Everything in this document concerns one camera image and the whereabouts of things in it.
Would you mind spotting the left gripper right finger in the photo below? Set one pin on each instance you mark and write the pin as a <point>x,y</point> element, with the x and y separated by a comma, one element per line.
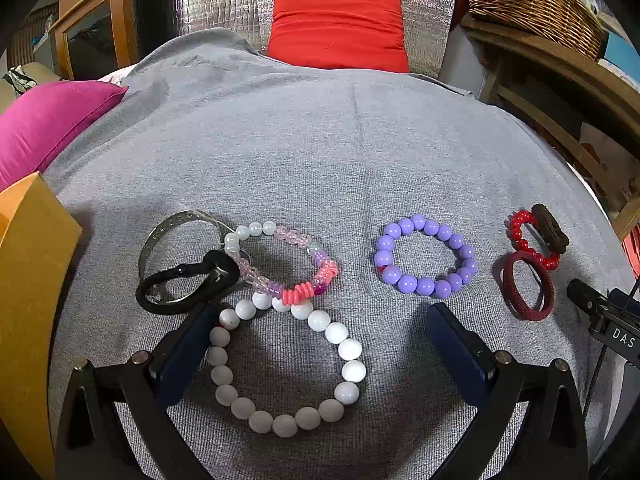
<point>465,355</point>

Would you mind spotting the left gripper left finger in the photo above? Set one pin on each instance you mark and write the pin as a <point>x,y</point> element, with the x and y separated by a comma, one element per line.
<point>179,353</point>

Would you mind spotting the dark brown scrunchie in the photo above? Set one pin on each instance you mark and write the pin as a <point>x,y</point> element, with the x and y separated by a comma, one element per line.
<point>549,229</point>

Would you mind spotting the orange cardboard box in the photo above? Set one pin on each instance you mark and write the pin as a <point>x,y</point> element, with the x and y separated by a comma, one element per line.
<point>38,241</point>

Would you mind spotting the grey bed sheet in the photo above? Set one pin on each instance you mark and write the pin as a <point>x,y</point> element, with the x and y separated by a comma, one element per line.
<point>208,124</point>

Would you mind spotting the wooden shelf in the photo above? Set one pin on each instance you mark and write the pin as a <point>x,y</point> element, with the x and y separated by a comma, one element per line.
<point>559,90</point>

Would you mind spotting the pink pillow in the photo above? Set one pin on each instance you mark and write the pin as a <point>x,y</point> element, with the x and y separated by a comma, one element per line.
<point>39,125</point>

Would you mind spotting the beige leather sofa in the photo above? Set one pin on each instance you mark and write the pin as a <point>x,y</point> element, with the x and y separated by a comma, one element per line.
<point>20,79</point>

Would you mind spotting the wicker basket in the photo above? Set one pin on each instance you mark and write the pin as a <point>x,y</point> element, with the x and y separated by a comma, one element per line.
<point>567,22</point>

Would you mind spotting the wooden cabinet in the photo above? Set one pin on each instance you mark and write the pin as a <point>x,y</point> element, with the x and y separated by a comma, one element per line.
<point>95,37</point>

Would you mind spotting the red cushion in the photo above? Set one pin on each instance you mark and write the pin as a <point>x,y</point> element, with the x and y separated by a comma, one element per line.
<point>334,34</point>

